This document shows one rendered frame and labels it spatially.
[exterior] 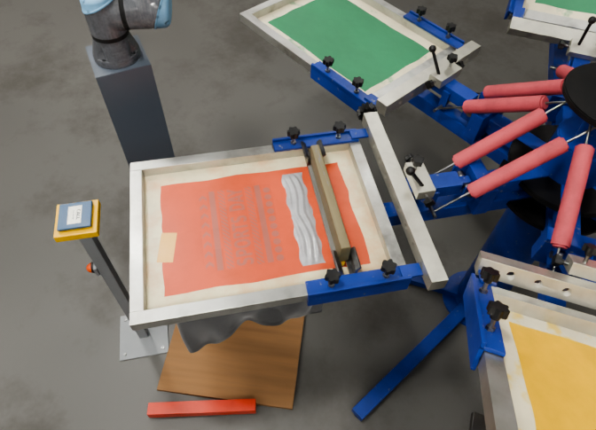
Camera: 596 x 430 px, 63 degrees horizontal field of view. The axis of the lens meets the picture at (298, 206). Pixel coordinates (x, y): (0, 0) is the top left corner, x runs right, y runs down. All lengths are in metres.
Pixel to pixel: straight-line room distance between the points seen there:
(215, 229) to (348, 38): 1.12
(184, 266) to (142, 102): 0.64
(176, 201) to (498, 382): 1.09
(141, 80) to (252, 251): 0.70
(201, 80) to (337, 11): 1.42
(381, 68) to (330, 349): 1.28
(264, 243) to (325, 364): 0.99
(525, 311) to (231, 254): 0.81
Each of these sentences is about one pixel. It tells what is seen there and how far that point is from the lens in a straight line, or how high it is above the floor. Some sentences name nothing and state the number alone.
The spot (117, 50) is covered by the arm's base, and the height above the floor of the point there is 1.26.
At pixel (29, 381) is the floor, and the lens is 2.58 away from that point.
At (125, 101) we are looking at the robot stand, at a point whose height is 1.08.
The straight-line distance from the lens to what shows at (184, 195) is 1.64.
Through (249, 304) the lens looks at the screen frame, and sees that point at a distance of 1.37.
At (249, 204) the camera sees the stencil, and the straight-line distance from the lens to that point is 1.59.
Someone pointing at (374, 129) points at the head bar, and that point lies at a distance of 1.73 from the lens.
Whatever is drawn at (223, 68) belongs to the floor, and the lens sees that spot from 3.66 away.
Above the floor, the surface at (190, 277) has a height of 0.95.
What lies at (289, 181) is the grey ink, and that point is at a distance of 1.64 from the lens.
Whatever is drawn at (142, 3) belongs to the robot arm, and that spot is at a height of 1.40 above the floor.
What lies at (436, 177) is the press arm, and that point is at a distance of 1.63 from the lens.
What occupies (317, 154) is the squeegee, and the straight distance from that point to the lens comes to 1.59.
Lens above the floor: 2.23
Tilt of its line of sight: 53 degrees down
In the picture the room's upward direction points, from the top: 3 degrees clockwise
